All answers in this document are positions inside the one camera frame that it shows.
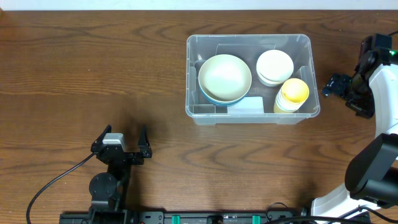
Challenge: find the white plastic bowl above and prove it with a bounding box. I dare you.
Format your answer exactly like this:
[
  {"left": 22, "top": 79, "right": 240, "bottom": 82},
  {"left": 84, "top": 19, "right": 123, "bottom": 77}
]
[{"left": 256, "top": 50, "right": 294, "bottom": 83}]

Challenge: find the white label in bin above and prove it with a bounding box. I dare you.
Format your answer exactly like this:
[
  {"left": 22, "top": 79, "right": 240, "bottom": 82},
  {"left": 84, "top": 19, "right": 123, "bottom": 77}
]
[{"left": 227, "top": 96, "right": 264, "bottom": 114}]

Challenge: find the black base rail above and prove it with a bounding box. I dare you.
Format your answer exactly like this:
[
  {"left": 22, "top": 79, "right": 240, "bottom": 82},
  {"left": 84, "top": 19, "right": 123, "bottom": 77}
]
[{"left": 59, "top": 208, "right": 299, "bottom": 224}]

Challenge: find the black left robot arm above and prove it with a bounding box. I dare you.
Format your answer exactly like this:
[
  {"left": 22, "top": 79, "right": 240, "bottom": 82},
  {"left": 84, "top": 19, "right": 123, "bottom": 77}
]
[{"left": 87, "top": 125, "right": 152, "bottom": 223}]

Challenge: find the light blue plastic cup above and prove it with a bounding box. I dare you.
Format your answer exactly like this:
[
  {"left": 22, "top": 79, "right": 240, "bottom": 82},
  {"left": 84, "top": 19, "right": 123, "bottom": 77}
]
[{"left": 274, "top": 98, "right": 301, "bottom": 113}]

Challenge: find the pink plastic cup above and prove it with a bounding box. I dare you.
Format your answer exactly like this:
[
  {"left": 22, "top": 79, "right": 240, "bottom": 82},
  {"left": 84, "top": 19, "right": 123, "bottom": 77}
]
[{"left": 276, "top": 95, "right": 302, "bottom": 111}]

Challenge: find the cream plastic cup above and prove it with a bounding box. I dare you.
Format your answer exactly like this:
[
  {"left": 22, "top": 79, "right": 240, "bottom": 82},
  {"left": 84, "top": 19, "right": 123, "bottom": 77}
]
[{"left": 277, "top": 91, "right": 304, "bottom": 109}]

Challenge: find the dark blue bowl front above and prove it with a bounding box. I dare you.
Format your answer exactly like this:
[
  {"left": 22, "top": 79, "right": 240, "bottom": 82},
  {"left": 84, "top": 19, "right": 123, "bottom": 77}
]
[{"left": 203, "top": 93, "right": 244, "bottom": 107}]

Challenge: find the grey plastic bowl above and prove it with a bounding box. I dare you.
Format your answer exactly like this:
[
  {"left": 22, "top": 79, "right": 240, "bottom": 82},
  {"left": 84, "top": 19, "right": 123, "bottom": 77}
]
[{"left": 260, "top": 80, "right": 283, "bottom": 87}]

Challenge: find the clear plastic storage bin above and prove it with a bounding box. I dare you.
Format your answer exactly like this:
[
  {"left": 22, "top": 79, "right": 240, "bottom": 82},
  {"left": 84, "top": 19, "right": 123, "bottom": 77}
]
[{"left": 185, "top": 34, "right": 320, "bottom": 125}]

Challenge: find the large cream bowl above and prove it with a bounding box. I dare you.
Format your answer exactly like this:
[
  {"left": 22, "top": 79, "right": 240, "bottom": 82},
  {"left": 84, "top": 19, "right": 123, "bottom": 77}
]
[{"left": 198, "top": 54, "right": 252, "bottom": 101}]

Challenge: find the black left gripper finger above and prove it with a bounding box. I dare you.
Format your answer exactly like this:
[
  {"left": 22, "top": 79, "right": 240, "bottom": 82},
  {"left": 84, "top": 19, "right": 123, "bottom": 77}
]
[
  {"left": 91, "top": 124, "right": 112, "bottom": 152},
  {"left": 137, "top": 125, "right": 152, "bottom": 158}
]

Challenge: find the yellow plastic cup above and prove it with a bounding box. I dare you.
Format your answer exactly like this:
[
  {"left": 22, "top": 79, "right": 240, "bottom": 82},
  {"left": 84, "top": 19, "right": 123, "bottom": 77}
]
[
  {"left": 274, "top": 100, "right": 297, "bottom": 113},
  {"left": 280, "top": 78, "right": 310, "bottom": 104}
]

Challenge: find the yellow plastic bowl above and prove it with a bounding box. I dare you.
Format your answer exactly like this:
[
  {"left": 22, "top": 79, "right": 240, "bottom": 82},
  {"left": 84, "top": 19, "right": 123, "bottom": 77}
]
[{"left": 258, "top": 76, "right": 283, "bottom": 86}]

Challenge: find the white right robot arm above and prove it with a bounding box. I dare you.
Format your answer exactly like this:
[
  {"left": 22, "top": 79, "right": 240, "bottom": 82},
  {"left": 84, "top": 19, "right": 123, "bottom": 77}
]
[{"left": 308, "top": 33, "right": 397, "bottom": 223}]

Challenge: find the dark blue bowl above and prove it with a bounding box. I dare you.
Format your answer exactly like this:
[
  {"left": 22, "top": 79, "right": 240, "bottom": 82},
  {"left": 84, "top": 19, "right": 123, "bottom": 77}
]
[
  {"left": 200, "top": 88, "right": 249, "bottom": 107},
  {"left": 203, "top": 93, "right": 244, "bottom": 107}
]

